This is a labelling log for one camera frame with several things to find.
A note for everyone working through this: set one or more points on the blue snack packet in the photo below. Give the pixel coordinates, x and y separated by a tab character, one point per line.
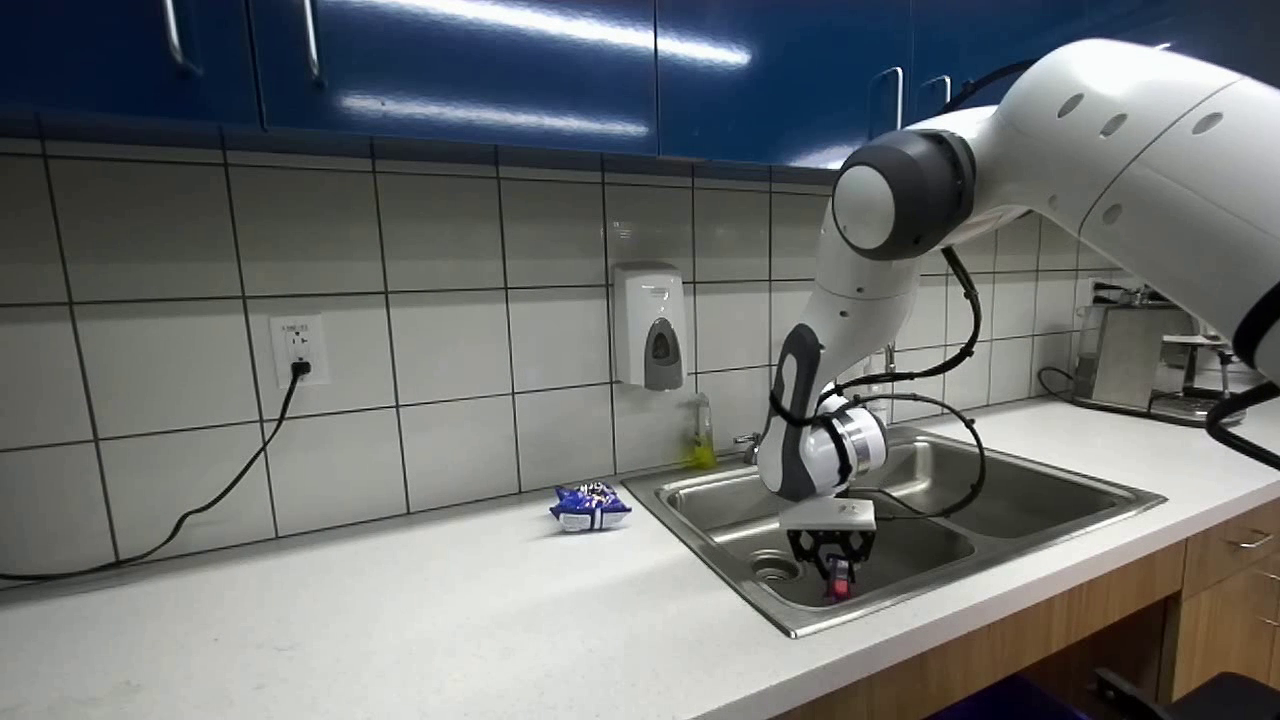
590	504

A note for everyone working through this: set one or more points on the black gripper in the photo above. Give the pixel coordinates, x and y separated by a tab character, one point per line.
827	546

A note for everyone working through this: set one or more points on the white wall soap dispenser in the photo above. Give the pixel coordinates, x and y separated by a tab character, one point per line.
649	320

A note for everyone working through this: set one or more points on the black chair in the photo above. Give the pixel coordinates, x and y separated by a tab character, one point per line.
1203	696

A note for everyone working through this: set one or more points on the white wall outlet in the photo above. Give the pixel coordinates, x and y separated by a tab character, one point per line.
302	340

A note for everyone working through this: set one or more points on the green dish soap bottle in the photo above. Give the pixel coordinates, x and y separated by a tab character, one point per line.
698	451

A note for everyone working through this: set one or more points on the purple protein bar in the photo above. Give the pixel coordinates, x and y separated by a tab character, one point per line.
843	584

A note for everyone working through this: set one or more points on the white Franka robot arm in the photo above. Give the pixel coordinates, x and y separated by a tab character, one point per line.
1134	161

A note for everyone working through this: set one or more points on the stainless steel double sink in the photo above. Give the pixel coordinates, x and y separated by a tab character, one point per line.
1014	502

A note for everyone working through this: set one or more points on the wooden base cabinet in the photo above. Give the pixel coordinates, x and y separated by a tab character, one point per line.
1224	615

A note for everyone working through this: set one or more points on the dark blue bin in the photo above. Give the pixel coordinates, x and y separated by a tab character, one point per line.
1005	702

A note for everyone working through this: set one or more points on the blue upper cabinet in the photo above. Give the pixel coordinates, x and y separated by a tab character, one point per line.
532	83

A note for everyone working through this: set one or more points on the silver countertop appliance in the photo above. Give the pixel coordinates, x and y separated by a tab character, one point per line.
1134	355

